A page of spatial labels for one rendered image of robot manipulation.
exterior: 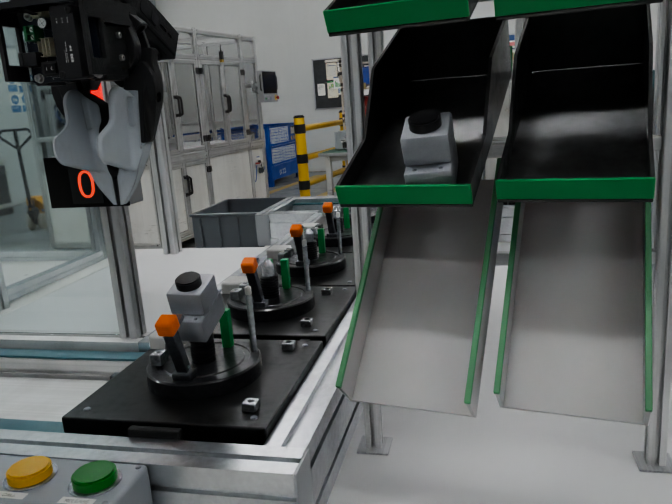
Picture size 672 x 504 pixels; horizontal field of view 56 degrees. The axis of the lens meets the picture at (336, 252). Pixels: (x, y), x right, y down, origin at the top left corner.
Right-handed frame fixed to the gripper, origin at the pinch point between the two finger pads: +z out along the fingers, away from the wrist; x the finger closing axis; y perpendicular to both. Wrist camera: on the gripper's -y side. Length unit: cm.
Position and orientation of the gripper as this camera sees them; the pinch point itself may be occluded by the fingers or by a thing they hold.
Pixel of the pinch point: (123, 187)
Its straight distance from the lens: 55.3
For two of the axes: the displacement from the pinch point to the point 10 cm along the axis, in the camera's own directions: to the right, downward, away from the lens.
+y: -2.2, 2.4, -9.4
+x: 9.7, -0.1, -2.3
